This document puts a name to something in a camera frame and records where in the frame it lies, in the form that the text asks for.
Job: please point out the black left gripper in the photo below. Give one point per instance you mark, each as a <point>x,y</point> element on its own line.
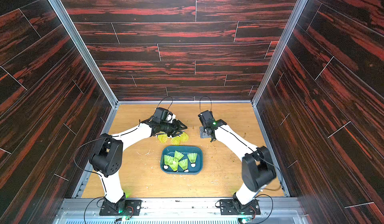
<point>177,127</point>

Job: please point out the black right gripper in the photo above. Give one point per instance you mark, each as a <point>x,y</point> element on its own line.
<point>207,127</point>

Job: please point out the yellow shuttlecock seven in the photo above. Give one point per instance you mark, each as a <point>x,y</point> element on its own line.
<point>163,138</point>

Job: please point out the yellow shuttlecock two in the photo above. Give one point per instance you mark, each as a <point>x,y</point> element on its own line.
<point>178,156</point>

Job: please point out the yellow shuttlecock one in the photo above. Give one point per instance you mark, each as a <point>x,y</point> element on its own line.
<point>192,158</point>

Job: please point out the yellow shuttlecock four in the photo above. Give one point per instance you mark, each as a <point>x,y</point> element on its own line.
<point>184,165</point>

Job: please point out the yellow shuttlecock six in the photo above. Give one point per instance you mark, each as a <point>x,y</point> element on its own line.
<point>174,166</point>

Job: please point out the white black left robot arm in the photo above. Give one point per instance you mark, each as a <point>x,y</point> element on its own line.
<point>107,155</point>

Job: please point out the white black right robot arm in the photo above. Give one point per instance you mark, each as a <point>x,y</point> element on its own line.
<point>257,165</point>

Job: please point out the teal plastic storage tray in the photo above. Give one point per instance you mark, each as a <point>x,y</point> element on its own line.
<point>184,150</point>

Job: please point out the yellow shuttlecock eight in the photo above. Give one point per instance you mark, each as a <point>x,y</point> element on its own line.
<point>176,140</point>

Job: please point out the yellow shuttlecock nine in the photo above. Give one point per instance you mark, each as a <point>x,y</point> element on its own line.
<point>184,137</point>

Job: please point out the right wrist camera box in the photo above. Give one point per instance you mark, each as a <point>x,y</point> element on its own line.
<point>206,118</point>

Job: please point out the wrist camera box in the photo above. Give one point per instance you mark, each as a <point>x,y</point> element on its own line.
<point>206,118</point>
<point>162,115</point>

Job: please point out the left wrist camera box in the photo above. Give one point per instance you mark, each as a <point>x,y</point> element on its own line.
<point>162,115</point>

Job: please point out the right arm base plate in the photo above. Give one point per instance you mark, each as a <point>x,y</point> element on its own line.
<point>232,207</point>

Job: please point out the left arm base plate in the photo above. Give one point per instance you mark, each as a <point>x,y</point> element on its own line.
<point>128,208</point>

